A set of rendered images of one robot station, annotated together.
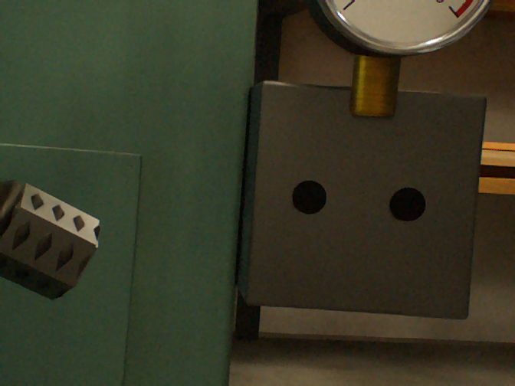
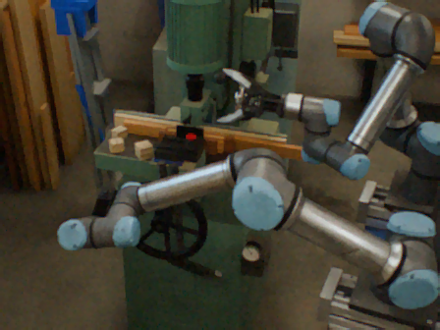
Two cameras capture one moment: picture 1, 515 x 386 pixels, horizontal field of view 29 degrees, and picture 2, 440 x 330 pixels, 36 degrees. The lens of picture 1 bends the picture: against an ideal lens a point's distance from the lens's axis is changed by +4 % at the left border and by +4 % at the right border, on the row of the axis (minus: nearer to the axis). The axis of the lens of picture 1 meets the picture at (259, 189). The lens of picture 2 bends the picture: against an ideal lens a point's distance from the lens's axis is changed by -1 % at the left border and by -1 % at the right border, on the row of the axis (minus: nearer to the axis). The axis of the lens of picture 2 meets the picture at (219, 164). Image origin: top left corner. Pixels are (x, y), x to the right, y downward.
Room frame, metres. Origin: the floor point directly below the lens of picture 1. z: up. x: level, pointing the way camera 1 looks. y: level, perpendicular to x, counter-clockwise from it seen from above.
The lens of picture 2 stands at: (-1.31, -0.53, 2.06)
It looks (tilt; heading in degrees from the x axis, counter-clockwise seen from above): 32 degrees down; 21
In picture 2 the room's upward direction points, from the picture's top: 1 degrees clockwise
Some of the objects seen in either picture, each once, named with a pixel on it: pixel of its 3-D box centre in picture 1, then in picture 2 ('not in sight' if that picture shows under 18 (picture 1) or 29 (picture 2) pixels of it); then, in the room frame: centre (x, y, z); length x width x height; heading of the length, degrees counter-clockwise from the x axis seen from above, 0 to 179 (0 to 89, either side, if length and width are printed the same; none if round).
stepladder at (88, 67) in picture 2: not in sight; (97, 119); (1.03, 0.94, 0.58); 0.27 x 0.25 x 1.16; 102
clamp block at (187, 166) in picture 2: not in sight; (178, 167); (0.32, 0.22, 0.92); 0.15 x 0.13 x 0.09; 96
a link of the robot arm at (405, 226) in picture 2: not in sight; (409, 241); (0.14, -0.51, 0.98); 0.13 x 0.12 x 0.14; 12
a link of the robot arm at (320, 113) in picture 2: not in sight; (319, 112); (0.38, -0.20, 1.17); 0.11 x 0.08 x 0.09; 96
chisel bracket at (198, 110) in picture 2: not in sight; (196, 108); (0.53, 0.24, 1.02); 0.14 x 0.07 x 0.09; 6
